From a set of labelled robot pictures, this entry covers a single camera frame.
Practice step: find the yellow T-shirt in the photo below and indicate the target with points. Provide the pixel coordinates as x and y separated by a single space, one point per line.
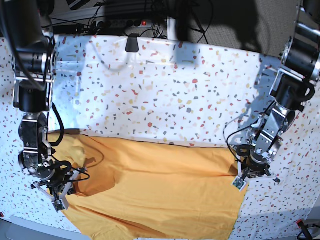
149 190

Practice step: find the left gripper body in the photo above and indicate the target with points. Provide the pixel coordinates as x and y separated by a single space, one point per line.
253 167

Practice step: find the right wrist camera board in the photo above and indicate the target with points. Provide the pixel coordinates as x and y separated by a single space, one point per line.
60 203

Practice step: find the red clamp bottom right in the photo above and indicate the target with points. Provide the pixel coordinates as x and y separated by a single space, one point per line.
304 234

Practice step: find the power strip with red switch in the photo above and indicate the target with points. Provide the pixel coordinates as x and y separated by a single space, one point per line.
124 23

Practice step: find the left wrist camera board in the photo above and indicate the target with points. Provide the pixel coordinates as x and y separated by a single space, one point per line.
239 183

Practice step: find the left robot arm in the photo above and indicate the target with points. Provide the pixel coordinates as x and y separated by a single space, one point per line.
256 145

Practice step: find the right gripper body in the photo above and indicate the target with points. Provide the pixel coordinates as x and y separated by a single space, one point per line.
62 173

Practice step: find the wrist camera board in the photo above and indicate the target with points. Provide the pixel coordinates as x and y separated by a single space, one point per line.
239 183
60 203

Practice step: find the black table clamp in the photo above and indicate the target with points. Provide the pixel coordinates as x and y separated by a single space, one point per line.
132 45

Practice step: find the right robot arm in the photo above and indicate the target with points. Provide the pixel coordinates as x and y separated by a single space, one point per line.
27 27

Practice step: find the white table leg post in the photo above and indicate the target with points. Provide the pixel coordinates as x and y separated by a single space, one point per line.
171 29

